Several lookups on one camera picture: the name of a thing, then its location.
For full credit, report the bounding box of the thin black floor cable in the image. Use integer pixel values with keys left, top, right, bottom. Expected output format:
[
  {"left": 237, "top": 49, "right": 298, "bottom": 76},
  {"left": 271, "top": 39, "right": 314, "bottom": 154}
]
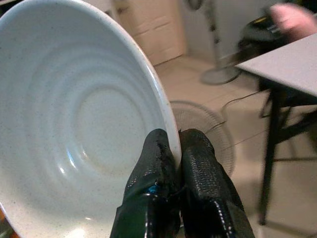
[{"left": 207, "top": 89, "right": 270, "bottom": 152}]

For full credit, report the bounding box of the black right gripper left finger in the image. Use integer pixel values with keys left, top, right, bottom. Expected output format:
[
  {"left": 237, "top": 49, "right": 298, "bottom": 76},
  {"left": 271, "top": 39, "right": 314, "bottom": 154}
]
[{"left": 109, "top": 128, "right": 183, "bottom": 238}]

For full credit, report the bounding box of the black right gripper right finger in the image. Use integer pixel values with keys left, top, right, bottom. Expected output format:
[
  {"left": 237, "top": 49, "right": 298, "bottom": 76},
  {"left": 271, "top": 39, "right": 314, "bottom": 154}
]
[{"left": 178, "top": 128, "right": 252, "bottom": 238}]

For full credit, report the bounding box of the white speckled ceramic bowl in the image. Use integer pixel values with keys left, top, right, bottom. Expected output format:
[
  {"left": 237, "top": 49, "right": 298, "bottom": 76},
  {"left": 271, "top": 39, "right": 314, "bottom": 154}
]
[{"left": 0, "top": 0, "right": 181, "bottom": 238}]

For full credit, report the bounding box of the white panelled door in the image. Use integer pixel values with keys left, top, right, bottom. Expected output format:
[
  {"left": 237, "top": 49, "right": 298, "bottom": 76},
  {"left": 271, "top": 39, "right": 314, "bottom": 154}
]
[{"left": 111, "top": 0, "right": 188, "bottom": 66}]

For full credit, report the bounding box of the white standing fan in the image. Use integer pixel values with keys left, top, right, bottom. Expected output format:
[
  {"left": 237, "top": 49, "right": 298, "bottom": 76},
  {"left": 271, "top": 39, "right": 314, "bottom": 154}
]
[{"left": 186, "top": 0, "right": 241, "bottom": 85}]

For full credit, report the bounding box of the black bag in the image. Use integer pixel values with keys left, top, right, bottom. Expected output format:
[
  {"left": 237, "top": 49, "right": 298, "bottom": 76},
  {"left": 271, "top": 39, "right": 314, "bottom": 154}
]
[{"left": 238, "top": 17, "right": 290, "bottom": 55}]

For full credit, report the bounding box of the white table with black legs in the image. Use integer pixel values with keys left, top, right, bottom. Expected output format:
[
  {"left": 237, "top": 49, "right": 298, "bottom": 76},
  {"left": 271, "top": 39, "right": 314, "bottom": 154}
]
[{"left": 234, "top": 32, "right": 317, "bottom": 226}]

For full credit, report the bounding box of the white fan head grille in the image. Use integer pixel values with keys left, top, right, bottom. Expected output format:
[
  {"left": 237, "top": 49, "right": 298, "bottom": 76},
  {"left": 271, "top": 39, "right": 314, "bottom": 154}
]
[{"left": 169, "top": 100, "right": 236, "bottom": 178}]

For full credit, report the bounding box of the pink cloth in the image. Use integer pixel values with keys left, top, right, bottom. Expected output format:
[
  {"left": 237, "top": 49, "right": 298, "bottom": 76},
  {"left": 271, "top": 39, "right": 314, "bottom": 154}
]
[{"left": 268, "top": 3, "right": 317, "bottom": 42}]

